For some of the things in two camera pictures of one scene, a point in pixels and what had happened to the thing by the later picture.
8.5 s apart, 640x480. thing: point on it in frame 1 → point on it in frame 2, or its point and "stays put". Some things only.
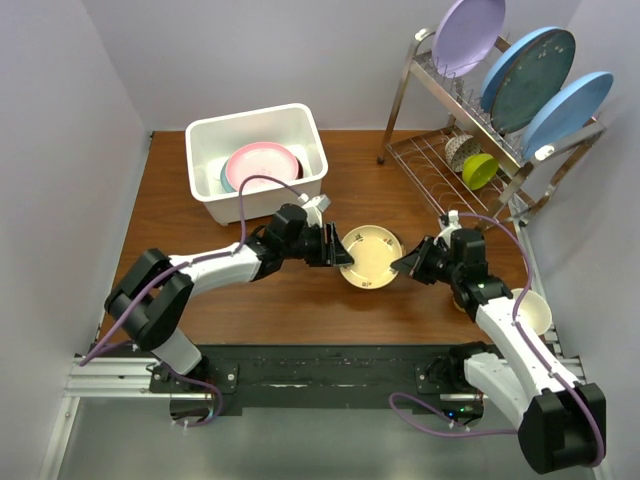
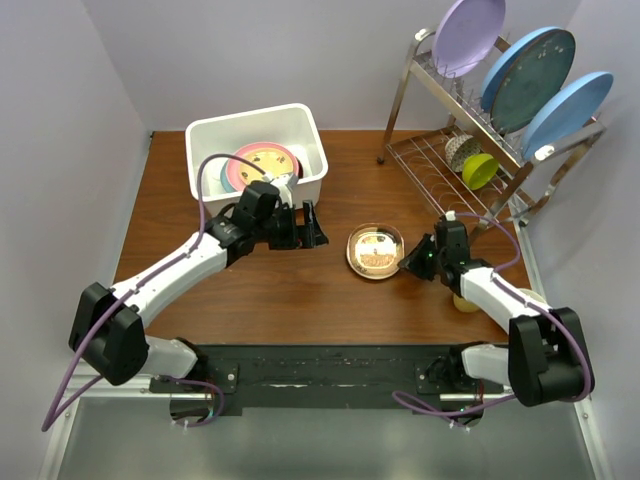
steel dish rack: x=441 y=131 stays put
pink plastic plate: x=266 y=158 stays put
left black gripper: x=340 y=256 → x=305 y=236
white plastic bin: x=210 y=142 stays put
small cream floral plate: x=372 y=249 → x=271 y=161
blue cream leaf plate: x=224 y=180 stays put
